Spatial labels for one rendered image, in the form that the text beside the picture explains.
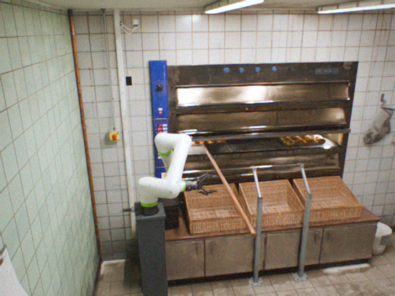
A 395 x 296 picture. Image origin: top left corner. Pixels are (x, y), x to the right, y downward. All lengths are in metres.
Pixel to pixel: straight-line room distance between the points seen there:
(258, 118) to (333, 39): 1.06
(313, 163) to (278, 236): 0.95
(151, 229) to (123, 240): 1.49
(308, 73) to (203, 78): 1.08
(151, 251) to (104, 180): 1.27
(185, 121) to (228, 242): 1.24
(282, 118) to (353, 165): 1.06
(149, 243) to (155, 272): 0.26
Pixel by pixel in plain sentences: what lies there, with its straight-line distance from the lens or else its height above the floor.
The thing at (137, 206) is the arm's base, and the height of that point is 1.26.
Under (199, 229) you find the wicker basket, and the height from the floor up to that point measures 0.62.
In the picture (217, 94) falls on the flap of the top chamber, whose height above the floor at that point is 1.81.
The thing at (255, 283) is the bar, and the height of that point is 0.01.
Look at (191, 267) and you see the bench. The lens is 3.55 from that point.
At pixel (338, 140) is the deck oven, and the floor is 1.24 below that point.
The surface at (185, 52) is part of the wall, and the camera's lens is 3.34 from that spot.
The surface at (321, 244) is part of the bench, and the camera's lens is 3.85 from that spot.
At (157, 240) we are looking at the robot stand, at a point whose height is 1.01.
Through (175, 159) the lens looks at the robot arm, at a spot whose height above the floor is 1.55.
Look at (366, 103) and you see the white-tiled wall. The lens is 4.11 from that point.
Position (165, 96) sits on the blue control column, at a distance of 3.35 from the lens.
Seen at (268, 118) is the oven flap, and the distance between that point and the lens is 3.64.
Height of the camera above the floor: 2.42
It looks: 20 degrees down
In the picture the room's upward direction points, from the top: 1 degrees counter-clockwise
